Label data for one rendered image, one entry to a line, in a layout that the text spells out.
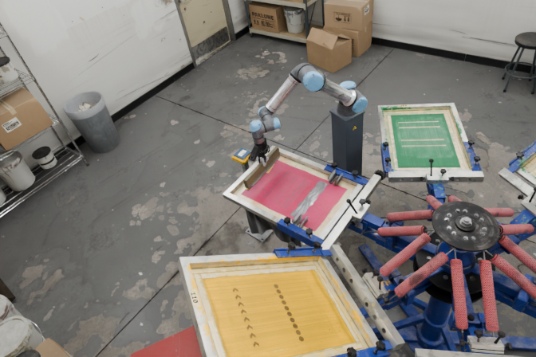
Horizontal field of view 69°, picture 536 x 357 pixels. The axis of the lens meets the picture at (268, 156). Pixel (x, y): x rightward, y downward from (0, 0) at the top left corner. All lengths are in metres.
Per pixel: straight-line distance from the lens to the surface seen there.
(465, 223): 2.09
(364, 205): 2.43
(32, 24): 5.09
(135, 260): 3.92
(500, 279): 2.35
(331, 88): 2.52
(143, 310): 3.61
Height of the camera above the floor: 2.93
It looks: 42 degrees down
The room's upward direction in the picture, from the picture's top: 11 degrees counter-clockwise
